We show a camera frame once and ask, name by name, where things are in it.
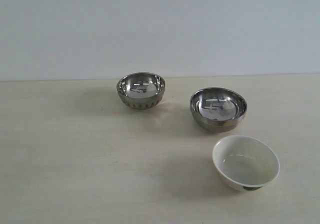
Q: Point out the ribbed small steel bowl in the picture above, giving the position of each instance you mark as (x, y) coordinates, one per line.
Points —
(141, 90)

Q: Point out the large smooth steel bowl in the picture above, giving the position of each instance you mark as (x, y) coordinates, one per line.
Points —
(217, 109)

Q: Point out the white ceramic bowl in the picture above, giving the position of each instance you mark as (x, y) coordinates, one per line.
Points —
(245, 163)

